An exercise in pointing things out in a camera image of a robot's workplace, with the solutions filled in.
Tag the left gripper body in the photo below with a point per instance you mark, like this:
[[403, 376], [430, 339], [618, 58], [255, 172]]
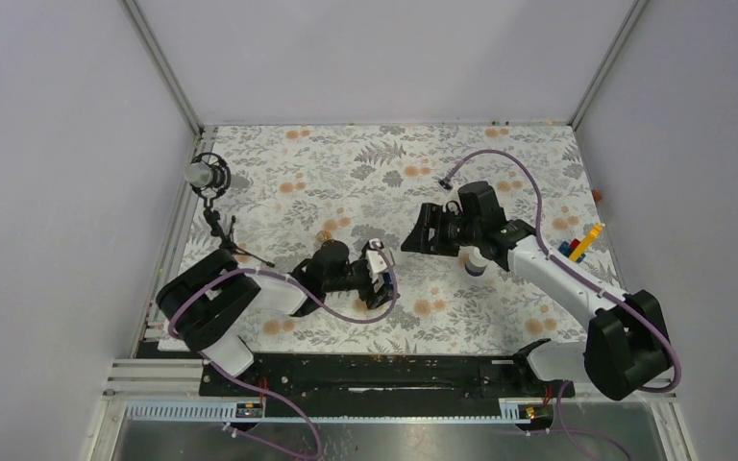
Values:
[[354, 278]]

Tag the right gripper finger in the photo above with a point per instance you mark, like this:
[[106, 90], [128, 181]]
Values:
[[430, 214], [421, 239]]

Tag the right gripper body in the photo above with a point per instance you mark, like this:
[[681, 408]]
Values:
[[455, 232]]

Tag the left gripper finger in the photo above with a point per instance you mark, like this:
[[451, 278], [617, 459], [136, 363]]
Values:
[[383, 293], [369, 297]]

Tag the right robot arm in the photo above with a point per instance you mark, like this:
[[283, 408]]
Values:
[[626, 344]]

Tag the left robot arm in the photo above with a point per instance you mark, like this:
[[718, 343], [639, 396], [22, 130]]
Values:
[[202, 304]]

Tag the floral table mat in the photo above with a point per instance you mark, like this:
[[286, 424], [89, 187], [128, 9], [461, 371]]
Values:
[[365, 182]]

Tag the colourful toy block stack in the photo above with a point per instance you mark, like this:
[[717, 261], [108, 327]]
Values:
[[575, 250]]

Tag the microphone on tripod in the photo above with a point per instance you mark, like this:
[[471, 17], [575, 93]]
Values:
[[209, 178]]

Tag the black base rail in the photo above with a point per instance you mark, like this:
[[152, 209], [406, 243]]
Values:
[[364, 385]]

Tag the white slotted cable duct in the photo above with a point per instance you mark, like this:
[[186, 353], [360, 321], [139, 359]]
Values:
[[251, 412]]

